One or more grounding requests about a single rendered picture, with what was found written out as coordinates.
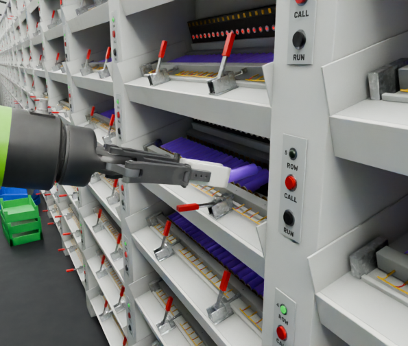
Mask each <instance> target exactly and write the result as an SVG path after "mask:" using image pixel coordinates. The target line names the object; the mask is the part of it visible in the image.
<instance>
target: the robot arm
mask: <svg viewBox="0 0 408 346"><path fill-rule="evenodd" d="M48 101H49V100H47V99H43V98H40V102H39V105H38V110H34V109H33V108H31V109H29V110H28V111H27V110H23V109H19V108H12V107H7V106H0V187H15V188H23V189H27V195H32V194H33V193H34V190H35V189H37V190H45V191H49V190H50V189H51V188H52V187H53V185H54V183H55V181H56V182H57V183H58V184H59V185H69V186H76V187H85V186H87V185H88V184H89V183H90V181H91V176H92V175H93V174H94V173H95V172H99V173H101V174H105V177H106V178H111V179H119V178H122V181H123V182H124V183H154V184H165V185H180V186H181V187H183V188H187V186H188V184H189V183H190V184H196V185H207V186H213V187H224V188H227V185H228V180H229V177H230V171H231V169H230V168H227V167H223V164H220V163H212V162H207V161H198V160H193V159H183V158H181V159H180V154H178V153H175V154H174V157H171V156H170V155H168V154H158V153H155V152H147V151H142V150H135V149H132V148H124V147H119V146H117V145H115V144H111V143H104V146H103V147H102V146H97V137H96V134H95V131H94V130H93V129H92V128H87V127H82V126H74V125H70V124H67V125H66V126H63V127H62V120H61V118H60V117H59V116H58V115H54V114H53V113H52V112H48V109H47V107H48ZM179 161H180V162H179Z"/></svg>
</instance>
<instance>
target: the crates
mask: <svg viewBox="0 0 408 346"><path fill-rule="evenodd" d="M39 193H40V191H39V190H37V189H35V190H34V193H33V194H32V195H27V189H23V188H15V187H1V189H0V214H1V224H2V229H3V233H4V235H5V237H6V239H7V241H8V243H9V245H10V246H16V245H20V244H25V243H29V242H35V241H38V240H43V233H42V226H41V219H40V216H39V212H38V205H39V204H40V194H39ZM36 194H39V195H36Z"/></svg>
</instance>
